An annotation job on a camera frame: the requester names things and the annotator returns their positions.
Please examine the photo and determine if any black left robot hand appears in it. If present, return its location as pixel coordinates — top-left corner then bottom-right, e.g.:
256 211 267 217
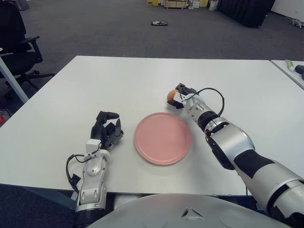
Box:
85 111 124 152

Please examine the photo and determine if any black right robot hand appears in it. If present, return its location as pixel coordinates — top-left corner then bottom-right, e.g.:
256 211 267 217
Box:
166 83 198 110

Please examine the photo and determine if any red yellow apple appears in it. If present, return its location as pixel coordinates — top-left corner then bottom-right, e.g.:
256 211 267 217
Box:
167 89 180 102

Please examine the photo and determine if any pink round plate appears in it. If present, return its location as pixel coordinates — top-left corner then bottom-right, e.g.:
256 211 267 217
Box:
134 112 192 166

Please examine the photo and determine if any wooden pallet crate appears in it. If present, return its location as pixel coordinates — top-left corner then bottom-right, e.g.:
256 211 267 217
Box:
164 0 187 10

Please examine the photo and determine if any red object under desk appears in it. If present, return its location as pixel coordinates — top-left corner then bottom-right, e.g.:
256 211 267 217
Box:
0 109 11 126

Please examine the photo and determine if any black curtain partition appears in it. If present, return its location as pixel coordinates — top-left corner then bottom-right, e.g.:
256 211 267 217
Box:
217 0 276 29

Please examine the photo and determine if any light grey desk leg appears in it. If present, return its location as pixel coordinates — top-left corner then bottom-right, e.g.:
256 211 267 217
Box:
0 57 29 104

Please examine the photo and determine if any grey robot torso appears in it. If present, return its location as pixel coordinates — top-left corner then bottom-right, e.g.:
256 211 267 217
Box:
87 193 289 228

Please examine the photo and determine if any black office chair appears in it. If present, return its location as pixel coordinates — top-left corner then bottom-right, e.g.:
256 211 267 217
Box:
0 2 55 100

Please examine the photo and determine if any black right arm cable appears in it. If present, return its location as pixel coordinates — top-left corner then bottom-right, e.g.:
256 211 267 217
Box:
192 87 226 117

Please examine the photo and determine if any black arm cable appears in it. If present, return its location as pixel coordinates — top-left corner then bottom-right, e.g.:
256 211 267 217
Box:
66 154 92 193
192 87 226 117

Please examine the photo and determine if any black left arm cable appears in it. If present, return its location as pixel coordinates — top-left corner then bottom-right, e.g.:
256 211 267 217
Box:
66 154 92 193

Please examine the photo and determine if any blue grey table frame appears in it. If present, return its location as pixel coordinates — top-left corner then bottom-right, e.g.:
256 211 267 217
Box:
0 185 262 212

